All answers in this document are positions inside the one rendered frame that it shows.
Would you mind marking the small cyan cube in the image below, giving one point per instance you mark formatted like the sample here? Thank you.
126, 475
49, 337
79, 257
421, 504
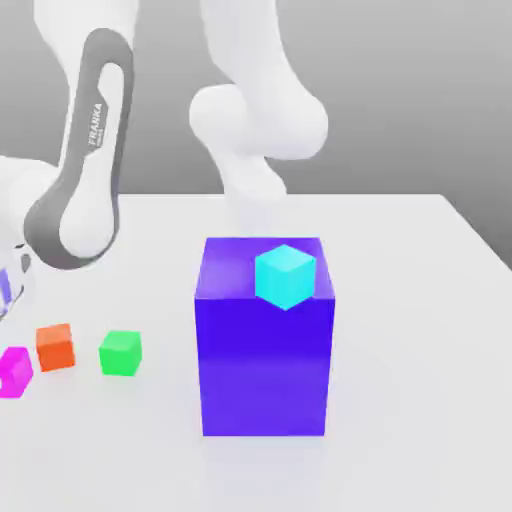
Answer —
284, 278

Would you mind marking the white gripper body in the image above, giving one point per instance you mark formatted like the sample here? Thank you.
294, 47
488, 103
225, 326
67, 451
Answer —
7, 292

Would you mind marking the small magenta cube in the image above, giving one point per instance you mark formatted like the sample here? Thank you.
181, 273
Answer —
15, 372

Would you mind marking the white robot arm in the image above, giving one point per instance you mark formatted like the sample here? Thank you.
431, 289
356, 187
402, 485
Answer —
256, 120

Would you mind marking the large blue box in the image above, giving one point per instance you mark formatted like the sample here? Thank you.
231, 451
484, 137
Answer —
264, 368

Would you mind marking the small green cube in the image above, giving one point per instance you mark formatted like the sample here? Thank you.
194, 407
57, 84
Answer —
120, 354

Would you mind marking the small orange cube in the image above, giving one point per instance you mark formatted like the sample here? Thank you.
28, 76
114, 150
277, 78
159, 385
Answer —
55, 348

